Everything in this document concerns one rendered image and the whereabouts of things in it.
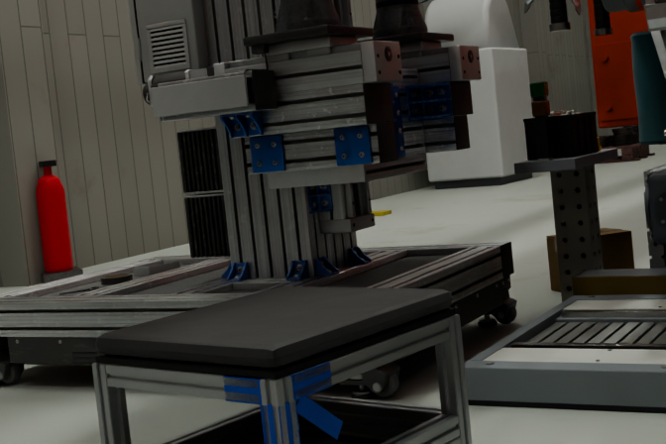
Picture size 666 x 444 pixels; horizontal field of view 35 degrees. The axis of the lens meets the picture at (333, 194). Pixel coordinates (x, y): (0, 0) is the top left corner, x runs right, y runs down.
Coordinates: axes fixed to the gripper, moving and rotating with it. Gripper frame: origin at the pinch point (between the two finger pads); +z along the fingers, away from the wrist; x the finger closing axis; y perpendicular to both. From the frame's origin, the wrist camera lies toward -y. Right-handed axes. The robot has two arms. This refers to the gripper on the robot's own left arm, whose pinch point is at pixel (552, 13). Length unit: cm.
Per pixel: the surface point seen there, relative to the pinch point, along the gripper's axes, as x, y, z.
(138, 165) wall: -233, -204, 188
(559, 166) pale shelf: 5.1, 34.4, 28.6
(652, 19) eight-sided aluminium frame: 21, 81, -33
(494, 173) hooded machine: -50, -478, 345
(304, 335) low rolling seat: -23, 185, -34
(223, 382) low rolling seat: -33, 190, -30
